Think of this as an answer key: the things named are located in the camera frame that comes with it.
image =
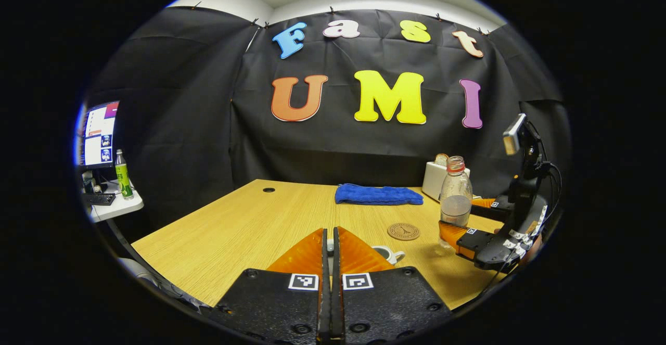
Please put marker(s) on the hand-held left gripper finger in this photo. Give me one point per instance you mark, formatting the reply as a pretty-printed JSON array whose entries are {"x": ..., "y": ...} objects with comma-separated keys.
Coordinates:
[
  {"x": 324, "y": 308},
  {"x": 337, "y": 308}
]

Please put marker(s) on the black backdrop cloth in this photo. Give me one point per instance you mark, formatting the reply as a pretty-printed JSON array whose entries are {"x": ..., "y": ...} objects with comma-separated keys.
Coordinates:
[{"x": 182, "y": 100}]

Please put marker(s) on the round brown coaster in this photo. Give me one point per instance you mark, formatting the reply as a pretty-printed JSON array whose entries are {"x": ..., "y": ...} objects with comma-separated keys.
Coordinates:
[{"x": 403, "y": 231}]

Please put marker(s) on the white ceramic teacup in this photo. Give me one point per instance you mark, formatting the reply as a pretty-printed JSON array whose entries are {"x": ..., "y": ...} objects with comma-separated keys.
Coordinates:
[{"x": 387, "y": 254}]

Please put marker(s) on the computer monitor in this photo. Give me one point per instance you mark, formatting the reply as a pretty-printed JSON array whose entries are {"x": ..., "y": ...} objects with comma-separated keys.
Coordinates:
[{"x": 99, "y": 137}]

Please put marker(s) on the white teacup lid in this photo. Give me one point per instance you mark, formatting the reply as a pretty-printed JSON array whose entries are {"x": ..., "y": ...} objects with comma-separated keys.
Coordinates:
[{"x": 330, "y": 246}]

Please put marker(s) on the white side table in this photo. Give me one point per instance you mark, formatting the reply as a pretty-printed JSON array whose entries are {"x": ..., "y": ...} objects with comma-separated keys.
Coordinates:
[{"x": 119, "y": 208}]

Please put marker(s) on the clear water bottle red cap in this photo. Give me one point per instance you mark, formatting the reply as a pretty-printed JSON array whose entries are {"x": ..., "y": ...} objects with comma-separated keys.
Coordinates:
[{"x": 456, "y": 194}]

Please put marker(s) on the black keyboard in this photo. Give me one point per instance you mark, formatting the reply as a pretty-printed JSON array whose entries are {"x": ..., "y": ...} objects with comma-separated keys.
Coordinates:
[{"x": 99, "y": 199}]

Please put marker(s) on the blue towel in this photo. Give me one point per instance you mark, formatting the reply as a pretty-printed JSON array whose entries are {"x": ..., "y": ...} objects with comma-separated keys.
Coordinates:
[{"x": 377, "y": 195}]

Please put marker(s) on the bread slice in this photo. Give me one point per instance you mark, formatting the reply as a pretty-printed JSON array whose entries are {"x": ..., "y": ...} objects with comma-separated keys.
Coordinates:
[{"x": 441, "y": 160}]

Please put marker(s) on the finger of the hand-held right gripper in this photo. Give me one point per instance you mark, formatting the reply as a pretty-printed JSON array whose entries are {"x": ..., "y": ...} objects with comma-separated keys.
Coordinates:
[
  {"x": 491, "y": 211},
  {"x": 478, "y": 241}
]

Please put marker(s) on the green drink bottle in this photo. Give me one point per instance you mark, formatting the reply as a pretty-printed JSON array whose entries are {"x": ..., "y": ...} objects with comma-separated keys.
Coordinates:
[{"x": 124, "y": 181}]

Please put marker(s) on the white toaster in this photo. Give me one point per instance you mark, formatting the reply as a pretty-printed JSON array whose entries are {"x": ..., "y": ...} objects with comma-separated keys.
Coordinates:
[{"x": 432, "y": 178}]

